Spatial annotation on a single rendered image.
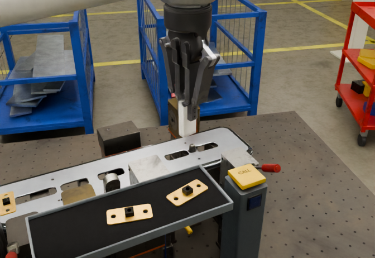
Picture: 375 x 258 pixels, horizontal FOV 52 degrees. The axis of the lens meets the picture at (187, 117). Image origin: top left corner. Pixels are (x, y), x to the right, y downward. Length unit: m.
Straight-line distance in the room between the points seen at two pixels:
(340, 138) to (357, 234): 1.92
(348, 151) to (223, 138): 2.01
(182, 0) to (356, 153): 2.71
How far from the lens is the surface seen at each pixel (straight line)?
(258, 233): 0.95
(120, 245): 0.71
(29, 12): 0.43
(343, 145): 3.24
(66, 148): 1.81
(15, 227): 0.92
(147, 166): 0.96
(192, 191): 0.79
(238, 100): 3.30
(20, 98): 3.30
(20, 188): 1.15
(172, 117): 1.35
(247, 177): 0.85
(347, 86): 3.72
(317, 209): 1.51
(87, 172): 1.15
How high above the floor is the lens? 1.68
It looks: 30 degrees down
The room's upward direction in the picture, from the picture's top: straight up
